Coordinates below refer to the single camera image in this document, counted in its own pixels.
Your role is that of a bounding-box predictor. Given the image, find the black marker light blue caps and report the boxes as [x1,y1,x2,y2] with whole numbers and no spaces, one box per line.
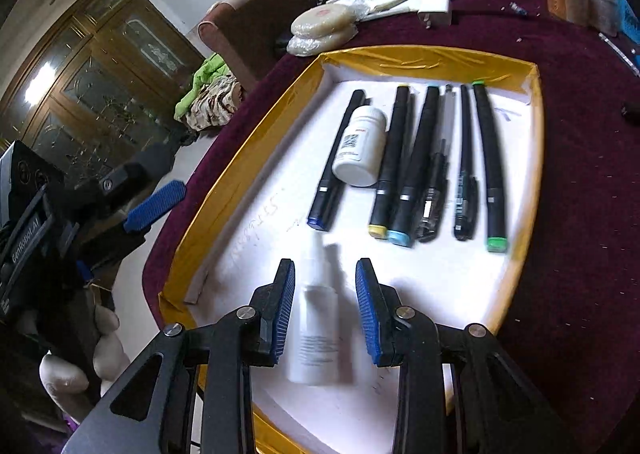
[389,84,442,248]

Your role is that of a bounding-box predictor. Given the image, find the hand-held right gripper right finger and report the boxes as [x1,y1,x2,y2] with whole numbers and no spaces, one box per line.
[355,258,576,454]

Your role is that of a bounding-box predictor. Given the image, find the green cloth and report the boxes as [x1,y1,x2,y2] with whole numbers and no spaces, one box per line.
[174,52,229,121]

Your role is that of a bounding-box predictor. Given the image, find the black marker green caps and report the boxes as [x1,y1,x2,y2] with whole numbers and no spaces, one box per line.
[471,80,508,253]

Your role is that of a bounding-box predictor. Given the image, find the white spray bottle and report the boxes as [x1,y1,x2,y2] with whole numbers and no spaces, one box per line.
[286,234,354,388]

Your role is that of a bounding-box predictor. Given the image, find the slim black pen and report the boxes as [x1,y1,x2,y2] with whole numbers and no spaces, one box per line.
[453,84,480,241]

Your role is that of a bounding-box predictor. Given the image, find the white bottle red label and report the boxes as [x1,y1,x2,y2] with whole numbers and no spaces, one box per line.
[331,106,389,188]

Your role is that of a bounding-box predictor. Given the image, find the black marker yellow caps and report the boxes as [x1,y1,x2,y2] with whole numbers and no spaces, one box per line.
[368,84,412,241]

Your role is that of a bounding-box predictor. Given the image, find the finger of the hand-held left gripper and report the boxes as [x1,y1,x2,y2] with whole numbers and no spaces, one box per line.
[75,180,187,279]
[75,131,182,222]

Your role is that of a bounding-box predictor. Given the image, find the white plastic tub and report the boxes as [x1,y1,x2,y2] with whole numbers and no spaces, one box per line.
[580,0,622,38]

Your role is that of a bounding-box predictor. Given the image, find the person's left hand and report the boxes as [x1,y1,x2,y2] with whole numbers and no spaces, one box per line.
[39,303,132,427]

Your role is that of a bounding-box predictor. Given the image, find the clear jar blue label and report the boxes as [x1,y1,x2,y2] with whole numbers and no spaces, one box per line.
[612,0,640,45]

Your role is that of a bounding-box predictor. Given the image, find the maroon armchair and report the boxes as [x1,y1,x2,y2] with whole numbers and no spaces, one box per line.
[197,0,322,95]

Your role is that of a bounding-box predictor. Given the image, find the yellow taped white tray box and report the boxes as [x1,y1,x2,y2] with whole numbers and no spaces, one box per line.
[159,44,543,454]

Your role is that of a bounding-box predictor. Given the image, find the black gel pen clear cap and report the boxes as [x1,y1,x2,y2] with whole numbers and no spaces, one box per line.
[416,84,455,243]

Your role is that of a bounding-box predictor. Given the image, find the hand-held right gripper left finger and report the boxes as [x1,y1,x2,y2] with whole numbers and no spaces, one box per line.
[62,258,297,454]

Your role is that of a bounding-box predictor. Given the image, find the brown patterned cloth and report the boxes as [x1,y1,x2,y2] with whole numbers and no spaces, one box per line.
[181,74,247,133]

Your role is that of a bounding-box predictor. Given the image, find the wooden glass door cabinet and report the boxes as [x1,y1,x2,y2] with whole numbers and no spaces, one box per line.
[0,0,212,187]

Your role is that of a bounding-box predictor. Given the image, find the glass jar orange label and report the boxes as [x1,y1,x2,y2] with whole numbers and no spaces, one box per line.
[544,0,587,28]

